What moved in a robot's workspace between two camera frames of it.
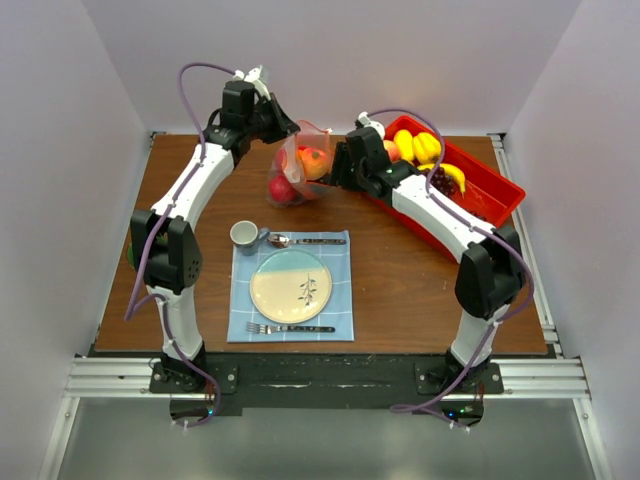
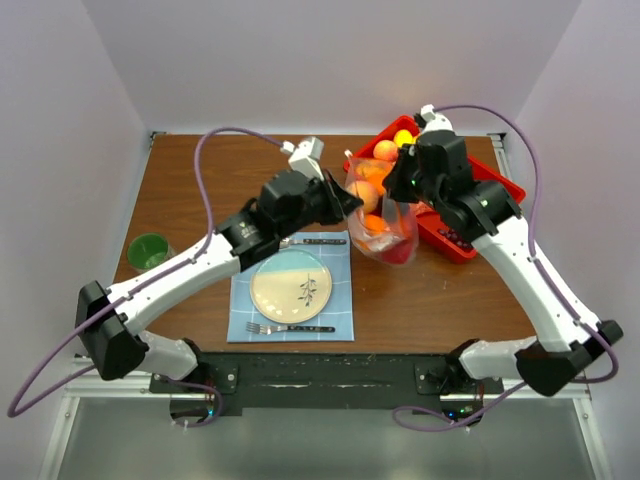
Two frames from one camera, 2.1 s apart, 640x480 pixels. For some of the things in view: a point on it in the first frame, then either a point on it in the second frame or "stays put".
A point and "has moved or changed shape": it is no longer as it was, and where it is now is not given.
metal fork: (269, 329) stays put
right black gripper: (339, 174) -> (393, 183)
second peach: (392, 149) stays put
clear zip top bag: (301, 167) has moved or changed shape
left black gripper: (286, 127) -> (333, 214)
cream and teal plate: (290, 286) stays put
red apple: (280, 190) has moved or changed shape
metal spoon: (281, 241) stays put
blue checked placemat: (337, 313) stays put
